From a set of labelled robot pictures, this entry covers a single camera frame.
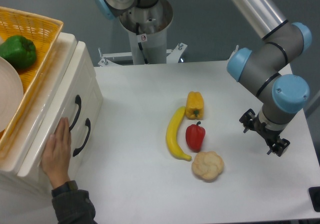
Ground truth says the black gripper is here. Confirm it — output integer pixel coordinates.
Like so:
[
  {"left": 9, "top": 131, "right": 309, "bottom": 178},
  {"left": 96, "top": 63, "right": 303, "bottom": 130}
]
[{"left": 239, "top": 109, "right": 290, "bottom": 157}]

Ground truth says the black top drawer handle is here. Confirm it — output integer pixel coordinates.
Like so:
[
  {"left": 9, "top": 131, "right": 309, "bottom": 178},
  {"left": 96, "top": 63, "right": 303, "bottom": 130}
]
[{"left": 69, "top": 95, "right": 82, "bottom": 132}]

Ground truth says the black drawer handle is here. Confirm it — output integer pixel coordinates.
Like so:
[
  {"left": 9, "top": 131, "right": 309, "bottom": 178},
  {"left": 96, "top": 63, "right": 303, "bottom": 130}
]
[
  {"left": 69, "top": 95, "right": 82, "bottom": 132},
  {"left": 72, "top": 118, "right": 92, "bottom": 157}
]

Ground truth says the dark grey sleeved forearm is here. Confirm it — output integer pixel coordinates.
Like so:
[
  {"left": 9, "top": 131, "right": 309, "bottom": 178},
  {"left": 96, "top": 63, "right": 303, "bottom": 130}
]
[{"left": 52, "top": 189, "right": 97, "bottom": 223}]

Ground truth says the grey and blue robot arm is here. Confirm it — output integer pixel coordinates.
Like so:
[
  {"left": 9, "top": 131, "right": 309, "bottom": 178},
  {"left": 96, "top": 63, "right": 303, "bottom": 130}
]
[{"left": 95, "top": 0, "right": 312, "bottom": 156}]

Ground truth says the white drawer cabinet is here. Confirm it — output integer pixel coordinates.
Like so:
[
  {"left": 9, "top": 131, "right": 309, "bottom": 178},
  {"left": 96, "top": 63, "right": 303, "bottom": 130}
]
[{"left": 0, "top": 32, "right": 104, "bottom": 207}]

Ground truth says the person's bare hand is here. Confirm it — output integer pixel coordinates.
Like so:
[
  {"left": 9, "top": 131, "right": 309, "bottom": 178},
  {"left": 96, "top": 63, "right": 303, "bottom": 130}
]
[{"left": 41, "top": 117, "right": 71, "bottom": 188}]

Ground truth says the round beige bread bun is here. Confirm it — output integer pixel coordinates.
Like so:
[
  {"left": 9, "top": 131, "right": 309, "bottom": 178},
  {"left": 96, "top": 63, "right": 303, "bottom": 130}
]
[{"left": 191, "top": 151, "right": 225, "bottom": 181}]

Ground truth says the red bell pepper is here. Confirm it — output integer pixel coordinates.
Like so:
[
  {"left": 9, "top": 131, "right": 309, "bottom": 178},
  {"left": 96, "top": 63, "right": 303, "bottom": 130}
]
[{"left": 185, "top": 121, "right": 206, "bottom": 152}]

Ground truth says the yellow bell pepper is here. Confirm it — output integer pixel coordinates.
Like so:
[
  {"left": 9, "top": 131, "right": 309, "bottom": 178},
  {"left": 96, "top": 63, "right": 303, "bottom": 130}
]
[{"left": 185, "top": 91, "right": 204, "bottom": 120}]

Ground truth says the black object at table edge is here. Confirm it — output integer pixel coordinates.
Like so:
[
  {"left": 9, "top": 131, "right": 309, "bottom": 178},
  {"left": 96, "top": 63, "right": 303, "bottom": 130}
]
[{"left": 308, "top": 186, "right": 320, "bottom": 212}]

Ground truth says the yellow banana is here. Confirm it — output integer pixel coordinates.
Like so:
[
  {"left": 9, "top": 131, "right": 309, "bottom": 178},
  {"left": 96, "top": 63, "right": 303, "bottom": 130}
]
[{"left": 165, "top": 106, "right": 192, "bottom": 161}]

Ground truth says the black wrist watch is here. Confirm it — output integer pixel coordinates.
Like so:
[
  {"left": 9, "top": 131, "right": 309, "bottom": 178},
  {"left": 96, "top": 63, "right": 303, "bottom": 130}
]
[{"left": 51, "top": 180, "right": 78, "bottom": 197}]

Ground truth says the yellow plastic basket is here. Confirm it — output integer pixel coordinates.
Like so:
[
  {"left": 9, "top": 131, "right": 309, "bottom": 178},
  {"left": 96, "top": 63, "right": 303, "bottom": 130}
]
[{"left": 0, "top": 7, "right": 64, "bottom": 150}]

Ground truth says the white plate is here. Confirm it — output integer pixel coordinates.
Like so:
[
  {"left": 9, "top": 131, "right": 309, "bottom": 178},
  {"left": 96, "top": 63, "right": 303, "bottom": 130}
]
[{"left": 0, "top": 57, "right": 24, "bottom": 131}]

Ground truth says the green bell pepper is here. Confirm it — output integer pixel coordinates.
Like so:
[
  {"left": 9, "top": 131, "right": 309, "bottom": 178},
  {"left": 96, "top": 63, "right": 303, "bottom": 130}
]
[{"left": 0, "top": 35, "right": 37, "bottom": 69}]

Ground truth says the black cable on pedestal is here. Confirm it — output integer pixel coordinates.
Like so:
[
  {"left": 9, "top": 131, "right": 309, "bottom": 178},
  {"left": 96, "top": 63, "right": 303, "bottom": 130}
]
[{"left": 135, "top": 22, "right": 150, "bottom": 65}]

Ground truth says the black lower drawer handle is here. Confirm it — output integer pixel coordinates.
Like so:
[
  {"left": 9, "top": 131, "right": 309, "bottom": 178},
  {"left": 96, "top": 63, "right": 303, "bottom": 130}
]
[{"left": 72, "top": 118, "right": 92, "bottom": 157}]

